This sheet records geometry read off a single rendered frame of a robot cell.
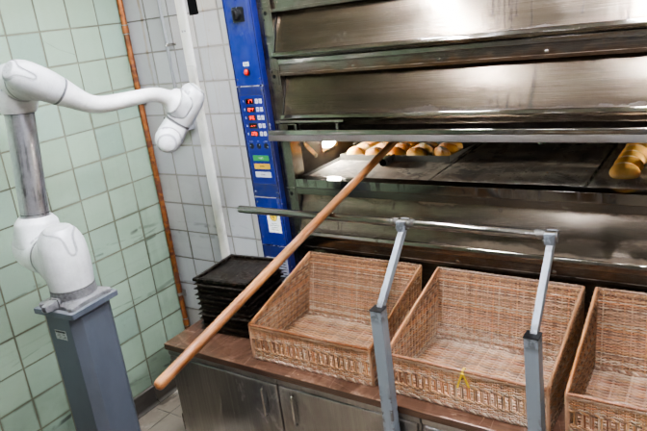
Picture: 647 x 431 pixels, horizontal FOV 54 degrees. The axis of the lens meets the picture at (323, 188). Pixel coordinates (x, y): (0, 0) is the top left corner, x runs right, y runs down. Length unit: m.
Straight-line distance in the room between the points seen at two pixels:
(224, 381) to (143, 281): 0.89
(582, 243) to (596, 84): 0.55
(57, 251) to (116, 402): 0.61
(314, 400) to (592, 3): 1.65
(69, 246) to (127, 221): 1.00
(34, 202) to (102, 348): 0.58
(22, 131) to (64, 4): 0.86
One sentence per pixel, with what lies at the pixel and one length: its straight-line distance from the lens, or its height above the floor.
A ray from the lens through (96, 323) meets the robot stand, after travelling 2.40.
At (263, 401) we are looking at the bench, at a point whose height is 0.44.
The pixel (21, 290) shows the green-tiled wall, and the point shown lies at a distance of 3.01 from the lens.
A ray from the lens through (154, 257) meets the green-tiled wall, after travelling 3.42.
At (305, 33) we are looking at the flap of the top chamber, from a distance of 2.59.
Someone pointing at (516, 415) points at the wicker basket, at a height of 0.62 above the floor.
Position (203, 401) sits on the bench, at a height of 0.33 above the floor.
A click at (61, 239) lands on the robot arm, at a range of 2.32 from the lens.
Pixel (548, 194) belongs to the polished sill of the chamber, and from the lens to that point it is 2.30.
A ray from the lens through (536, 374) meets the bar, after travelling 1.89.
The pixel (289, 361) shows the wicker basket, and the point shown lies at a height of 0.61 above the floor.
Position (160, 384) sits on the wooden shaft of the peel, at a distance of 1.67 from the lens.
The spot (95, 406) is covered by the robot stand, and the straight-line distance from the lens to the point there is 2.51.
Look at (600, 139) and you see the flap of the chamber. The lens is 2.06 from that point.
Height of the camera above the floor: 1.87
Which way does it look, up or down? 16 degrees down
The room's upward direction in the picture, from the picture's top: 8 degrees counter-clockwise
